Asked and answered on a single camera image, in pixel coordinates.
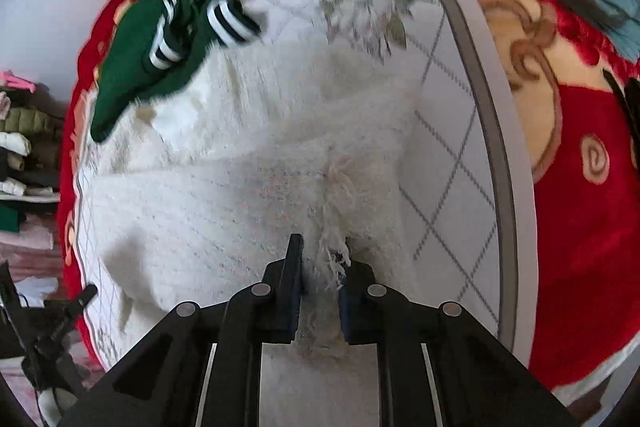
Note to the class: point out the red floral blanket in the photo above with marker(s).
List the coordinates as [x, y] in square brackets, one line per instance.
[590, 232]

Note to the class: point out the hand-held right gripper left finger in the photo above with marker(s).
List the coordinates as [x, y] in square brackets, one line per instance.
[292, 294]

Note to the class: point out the black coat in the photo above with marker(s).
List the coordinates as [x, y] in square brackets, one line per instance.
[35, 167]

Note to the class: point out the black tripod stand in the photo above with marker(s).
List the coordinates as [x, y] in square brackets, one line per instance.
[55, 332]

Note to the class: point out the white fluffy sweater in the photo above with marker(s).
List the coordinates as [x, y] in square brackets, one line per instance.
[225, 187]

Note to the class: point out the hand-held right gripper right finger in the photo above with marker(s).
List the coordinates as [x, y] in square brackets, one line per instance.
[351, 309]

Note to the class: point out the green coat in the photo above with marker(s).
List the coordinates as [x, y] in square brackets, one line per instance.
[10, 217]

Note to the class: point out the white quilted floral mat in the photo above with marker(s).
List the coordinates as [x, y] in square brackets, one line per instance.
[450, 132]

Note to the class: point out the long white puffer coat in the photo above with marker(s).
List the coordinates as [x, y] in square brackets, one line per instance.
[15, 188]

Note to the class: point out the short white puffer jacket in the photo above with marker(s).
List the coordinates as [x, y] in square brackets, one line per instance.
[12, 142]

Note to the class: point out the pink plush toy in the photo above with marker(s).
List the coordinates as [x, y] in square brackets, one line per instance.
[15, 81]

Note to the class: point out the pink fleece garment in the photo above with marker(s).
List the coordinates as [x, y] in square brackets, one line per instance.
[25, 239]

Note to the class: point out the green garment with striped cuffs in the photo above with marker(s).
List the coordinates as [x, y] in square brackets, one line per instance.
[130, 57]

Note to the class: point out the olive puffer jacket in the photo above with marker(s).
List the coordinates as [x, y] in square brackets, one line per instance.
[30, 122]

